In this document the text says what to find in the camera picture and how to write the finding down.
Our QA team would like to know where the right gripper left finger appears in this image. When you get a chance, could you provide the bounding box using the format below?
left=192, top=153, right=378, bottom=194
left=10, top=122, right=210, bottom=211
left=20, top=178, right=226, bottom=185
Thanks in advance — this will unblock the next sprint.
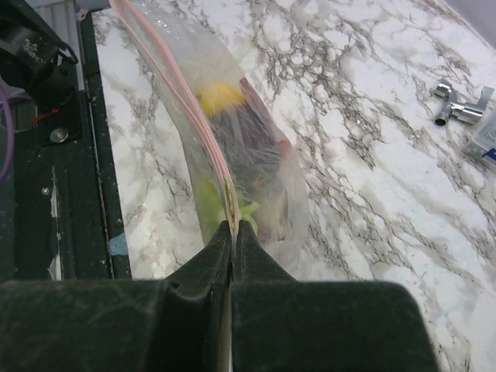
left=1, top=222, right=232, bottom=371

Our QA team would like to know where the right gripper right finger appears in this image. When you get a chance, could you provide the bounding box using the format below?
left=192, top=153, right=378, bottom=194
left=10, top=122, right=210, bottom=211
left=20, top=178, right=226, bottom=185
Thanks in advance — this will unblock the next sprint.
left=232, top=221, right=439, bottom=371

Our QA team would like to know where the clear zip top bag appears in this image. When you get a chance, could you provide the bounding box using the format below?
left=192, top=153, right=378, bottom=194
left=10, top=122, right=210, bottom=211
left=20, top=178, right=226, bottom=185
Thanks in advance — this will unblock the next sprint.
left=103, top=1, right=308, bottom=279

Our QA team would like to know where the green fake lettuce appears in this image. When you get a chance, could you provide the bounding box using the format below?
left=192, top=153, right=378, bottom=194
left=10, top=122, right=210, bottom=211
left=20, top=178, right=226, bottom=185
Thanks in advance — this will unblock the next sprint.
left=193, top=177, right=260, bottom=243

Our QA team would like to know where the red fake tomato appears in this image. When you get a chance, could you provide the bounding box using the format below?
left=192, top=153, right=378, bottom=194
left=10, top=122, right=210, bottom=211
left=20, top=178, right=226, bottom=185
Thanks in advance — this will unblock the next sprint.
left=277, top=139, right=292, bottom=164

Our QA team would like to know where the dark purple fake eggplant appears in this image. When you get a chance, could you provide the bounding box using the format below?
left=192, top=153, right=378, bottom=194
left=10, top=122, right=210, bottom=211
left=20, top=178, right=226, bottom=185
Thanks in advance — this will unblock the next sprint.
left=207, top=77, right=281, bottom=189

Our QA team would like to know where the yellow fake food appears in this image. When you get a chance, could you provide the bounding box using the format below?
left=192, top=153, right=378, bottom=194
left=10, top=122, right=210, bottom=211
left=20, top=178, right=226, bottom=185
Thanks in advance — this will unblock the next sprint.
left=195, top=82, right=246, bottom=118

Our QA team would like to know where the blue tape piece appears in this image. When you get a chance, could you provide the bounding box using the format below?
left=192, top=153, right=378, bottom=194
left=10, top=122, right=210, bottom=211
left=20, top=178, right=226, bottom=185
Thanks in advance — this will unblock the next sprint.
left=108, top=233, right=129, bottom=256

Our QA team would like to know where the clear plastic screw box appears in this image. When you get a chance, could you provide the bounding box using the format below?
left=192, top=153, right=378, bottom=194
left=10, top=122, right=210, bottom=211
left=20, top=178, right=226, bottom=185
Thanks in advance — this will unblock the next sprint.
left=462, top=111, right=495, bottom=171

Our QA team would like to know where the chrome metal faucet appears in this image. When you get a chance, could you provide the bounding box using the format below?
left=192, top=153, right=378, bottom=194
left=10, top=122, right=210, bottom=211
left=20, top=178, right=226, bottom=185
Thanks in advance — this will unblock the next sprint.
left=433, top=81, right=494, bottom=126

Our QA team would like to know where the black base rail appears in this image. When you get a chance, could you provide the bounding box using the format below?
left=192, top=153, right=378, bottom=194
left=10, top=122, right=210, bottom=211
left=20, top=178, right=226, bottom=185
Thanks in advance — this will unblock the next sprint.
left=1, top=1, right=131, bottom=281

